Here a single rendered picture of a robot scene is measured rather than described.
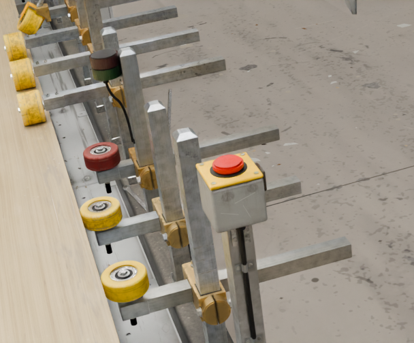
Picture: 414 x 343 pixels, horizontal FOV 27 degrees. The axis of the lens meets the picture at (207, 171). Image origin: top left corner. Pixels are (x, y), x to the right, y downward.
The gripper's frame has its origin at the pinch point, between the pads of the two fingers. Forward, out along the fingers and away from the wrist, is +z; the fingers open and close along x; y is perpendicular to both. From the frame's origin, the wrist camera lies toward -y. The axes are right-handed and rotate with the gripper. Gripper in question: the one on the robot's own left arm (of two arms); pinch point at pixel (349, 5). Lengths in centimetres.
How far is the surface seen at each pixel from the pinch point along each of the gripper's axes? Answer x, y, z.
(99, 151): 32, -59, 41
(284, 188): 25, -17, 47
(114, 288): -18, -40, 41
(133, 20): 108, -74, 37
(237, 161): -33.7, -11.9, 8.4
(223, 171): -35.6, -13.3, 8.8
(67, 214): 6, -57, 41
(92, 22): 75, -73, 26
